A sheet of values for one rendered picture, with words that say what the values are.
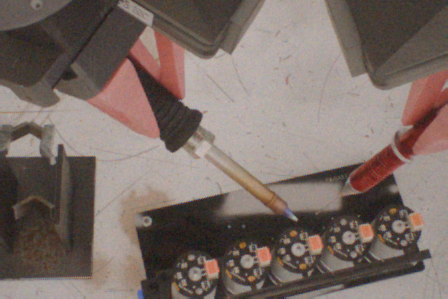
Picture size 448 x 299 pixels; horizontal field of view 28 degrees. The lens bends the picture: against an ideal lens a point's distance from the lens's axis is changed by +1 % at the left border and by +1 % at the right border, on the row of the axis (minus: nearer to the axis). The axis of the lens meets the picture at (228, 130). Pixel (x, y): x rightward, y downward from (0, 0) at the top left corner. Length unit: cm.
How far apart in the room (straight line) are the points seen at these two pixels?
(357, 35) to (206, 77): 34
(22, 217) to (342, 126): 21
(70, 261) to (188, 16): 28
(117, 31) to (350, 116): 26
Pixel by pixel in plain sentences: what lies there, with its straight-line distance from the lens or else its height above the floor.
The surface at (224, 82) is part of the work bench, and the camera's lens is 57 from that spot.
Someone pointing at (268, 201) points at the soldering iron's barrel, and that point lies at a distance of 45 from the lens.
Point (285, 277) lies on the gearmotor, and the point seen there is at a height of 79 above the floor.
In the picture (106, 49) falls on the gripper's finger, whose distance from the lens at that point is 35.
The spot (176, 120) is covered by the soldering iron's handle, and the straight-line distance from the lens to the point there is 42.
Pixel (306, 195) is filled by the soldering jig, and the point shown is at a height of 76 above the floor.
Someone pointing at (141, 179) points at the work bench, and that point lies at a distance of 55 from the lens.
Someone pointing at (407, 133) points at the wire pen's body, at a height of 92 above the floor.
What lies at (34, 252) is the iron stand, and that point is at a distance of 54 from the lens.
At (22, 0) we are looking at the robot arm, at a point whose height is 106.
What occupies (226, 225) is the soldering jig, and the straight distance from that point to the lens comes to 53.
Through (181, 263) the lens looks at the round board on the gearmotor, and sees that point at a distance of 47.
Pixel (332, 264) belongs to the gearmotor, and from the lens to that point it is 50.
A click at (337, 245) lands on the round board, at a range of 48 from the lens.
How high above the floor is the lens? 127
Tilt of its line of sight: 68 degrees down
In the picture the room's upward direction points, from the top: 9 degrees clockwise
